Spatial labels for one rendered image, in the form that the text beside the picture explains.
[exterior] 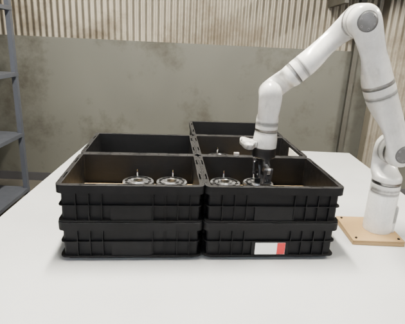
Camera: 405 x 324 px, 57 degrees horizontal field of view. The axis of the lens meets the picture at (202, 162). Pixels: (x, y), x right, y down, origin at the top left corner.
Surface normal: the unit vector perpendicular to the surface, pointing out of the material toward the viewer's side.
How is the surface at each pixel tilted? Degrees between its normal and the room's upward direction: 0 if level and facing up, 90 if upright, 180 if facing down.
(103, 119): 90
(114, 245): 90
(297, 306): 0
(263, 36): 90
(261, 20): 90
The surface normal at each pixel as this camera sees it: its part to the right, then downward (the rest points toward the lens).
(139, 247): 0.08, 0.30
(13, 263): 0.04, -0.95
